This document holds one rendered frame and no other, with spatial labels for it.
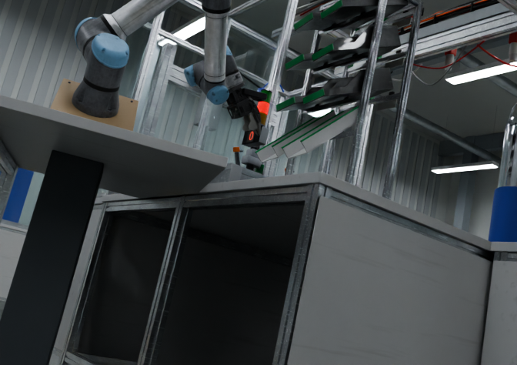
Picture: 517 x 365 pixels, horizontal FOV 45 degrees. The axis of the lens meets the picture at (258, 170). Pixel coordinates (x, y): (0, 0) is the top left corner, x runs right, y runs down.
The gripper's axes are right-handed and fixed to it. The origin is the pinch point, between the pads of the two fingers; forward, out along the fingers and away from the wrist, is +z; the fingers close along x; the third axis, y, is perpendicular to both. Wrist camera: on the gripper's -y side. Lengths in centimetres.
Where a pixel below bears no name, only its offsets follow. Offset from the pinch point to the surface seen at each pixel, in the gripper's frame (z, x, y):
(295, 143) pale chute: 3.2, 35.8, 13.9
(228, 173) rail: 4.8, 15.7, 30.2
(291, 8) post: -38, -17, -55
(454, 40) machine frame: 8, 0, -134
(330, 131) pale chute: 2, 49, 10
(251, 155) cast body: 6.1, 2.0, 9.2
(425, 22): -4, -21, -145
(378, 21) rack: -22, 54, -24
